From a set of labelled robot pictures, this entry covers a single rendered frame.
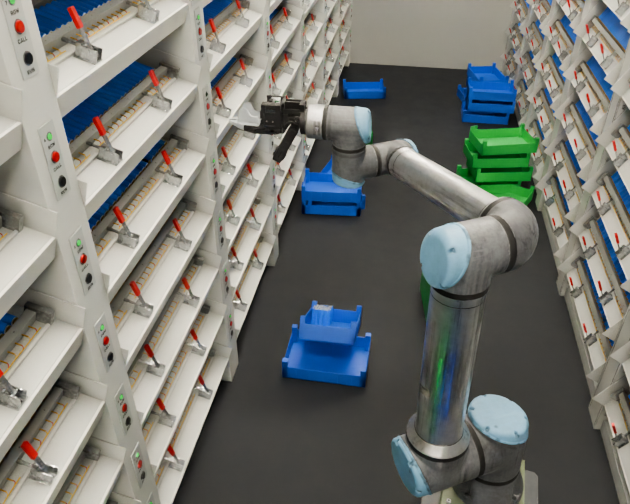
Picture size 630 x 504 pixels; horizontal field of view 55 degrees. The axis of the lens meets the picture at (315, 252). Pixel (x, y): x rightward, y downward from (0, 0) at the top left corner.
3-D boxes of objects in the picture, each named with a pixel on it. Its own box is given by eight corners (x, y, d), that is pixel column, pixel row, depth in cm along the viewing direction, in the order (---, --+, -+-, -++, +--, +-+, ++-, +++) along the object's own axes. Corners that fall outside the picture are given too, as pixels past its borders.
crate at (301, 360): (370, 348, 229) (371, 332, 225) (364, 387, 213) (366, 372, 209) (293, 338, 233) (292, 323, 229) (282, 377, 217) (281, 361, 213)
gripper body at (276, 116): (264, 94, 159) (309, 97, 158) (266, 124, 164) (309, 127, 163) (257, 105, 153) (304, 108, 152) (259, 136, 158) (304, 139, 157)
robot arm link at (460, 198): (572, 215, 113) (404, 129, 170) (516, 228, 109) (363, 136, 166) (564, 269, 118) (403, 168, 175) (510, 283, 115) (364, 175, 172)
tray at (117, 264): (202, 168, 166) (209, 138, 160) (104, 310, 117) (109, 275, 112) (133, 142, 165) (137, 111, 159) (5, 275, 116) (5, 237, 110)
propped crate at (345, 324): (310, 319, 243) (312, 300, 242) (360, 325, 240) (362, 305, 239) (298, 338, 213) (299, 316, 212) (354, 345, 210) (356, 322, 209)
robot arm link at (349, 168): (377, 187, 165) (380, 146, 158) (338, 194, 162) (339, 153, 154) (363, 171, 172) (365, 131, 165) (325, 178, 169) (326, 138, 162)
